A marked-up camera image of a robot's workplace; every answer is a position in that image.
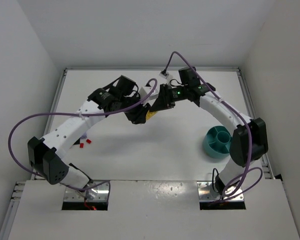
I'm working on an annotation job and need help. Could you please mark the teal divided round container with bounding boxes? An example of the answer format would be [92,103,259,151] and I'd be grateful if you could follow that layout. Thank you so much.
[202,125,232,159]

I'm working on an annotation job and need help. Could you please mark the yellow lego brick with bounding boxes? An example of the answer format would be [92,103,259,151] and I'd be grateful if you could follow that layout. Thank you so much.
[145,111,157,121]

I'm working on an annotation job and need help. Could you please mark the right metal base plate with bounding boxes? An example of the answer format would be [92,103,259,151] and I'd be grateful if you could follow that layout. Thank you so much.
[197,181,244,203]

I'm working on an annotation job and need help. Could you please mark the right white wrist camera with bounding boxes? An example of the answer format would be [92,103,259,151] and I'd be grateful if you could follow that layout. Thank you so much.
[159,70,173,86]

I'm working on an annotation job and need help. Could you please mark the metal base plate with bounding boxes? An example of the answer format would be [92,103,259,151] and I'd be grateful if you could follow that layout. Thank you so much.
[197,181,244,203]
[64,181,111,203]

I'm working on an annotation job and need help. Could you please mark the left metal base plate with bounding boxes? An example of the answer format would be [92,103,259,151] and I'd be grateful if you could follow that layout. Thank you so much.
[64,181,111,203]

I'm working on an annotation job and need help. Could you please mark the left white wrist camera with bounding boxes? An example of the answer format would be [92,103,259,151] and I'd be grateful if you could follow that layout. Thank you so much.
[139,86,159,100]

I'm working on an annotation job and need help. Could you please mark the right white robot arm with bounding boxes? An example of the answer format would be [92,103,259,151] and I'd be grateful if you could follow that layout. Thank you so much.
[150,67,268,198]

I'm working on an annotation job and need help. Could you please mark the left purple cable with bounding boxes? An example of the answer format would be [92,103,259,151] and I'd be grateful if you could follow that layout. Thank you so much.
[9,78,158,193]

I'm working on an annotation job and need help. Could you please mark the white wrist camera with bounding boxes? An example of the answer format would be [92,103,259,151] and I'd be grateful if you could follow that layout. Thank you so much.
[159,70,173,86]
[139,86,159,100]

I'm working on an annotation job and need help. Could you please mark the black lego brick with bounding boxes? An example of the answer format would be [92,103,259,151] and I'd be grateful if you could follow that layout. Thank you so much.
[73,139,80,145]

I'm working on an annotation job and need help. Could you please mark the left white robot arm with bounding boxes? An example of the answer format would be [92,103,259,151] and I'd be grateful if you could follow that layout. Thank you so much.
[28,75,150,189]

